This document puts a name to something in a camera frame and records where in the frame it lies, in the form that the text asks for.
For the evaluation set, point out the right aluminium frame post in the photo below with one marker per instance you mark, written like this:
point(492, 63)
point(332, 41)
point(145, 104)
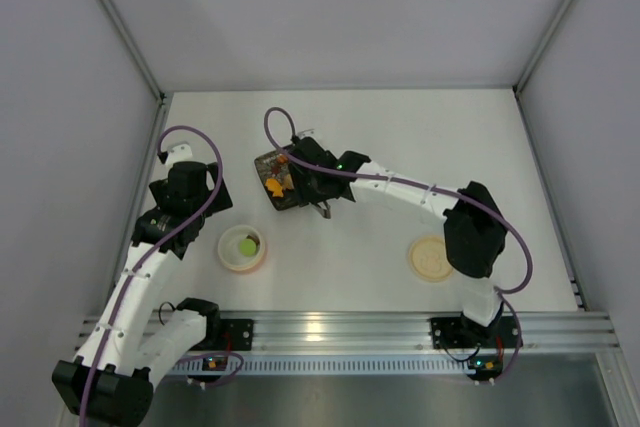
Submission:
point(558, 16)

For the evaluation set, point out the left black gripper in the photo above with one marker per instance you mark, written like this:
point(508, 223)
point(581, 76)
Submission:
point(220, 187)

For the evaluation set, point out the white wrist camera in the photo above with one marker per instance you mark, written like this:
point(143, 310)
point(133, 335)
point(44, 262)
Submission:
point(306, 133)
point(174, 154)

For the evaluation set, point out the green macaron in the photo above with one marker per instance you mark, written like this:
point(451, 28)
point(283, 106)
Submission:
point(247, 247)

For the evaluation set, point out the white round bowl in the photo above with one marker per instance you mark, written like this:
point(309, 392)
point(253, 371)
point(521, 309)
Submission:
point(229, 255)

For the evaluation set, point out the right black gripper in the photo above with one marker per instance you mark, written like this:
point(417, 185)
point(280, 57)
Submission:
point(298, 179)

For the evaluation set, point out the cream round lid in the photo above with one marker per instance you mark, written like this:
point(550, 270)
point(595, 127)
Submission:
point(427, 259)

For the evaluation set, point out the left aluminium frame post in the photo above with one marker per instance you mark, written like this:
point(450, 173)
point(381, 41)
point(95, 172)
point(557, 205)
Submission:
point(130, 45)

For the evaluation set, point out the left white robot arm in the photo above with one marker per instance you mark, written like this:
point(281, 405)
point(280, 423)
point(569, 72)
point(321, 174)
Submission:
point(112, 377)

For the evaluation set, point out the aluminium frame post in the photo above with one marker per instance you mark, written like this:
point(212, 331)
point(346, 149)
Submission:
point(558, 16)
point(130, 45)

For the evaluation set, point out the grey slotted cable duct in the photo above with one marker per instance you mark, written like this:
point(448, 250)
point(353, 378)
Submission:
point(310, 365)

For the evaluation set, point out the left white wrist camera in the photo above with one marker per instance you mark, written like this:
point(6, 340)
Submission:
point(174, 154)

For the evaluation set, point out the black floral square plate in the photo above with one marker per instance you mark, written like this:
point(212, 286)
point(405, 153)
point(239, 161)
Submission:
point(272, 169)

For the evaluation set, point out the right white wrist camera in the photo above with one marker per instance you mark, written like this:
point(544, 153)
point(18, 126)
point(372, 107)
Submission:
point(306, 133)

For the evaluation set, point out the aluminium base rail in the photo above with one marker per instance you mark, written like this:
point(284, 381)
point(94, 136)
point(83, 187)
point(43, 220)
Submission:
point(351, 333)

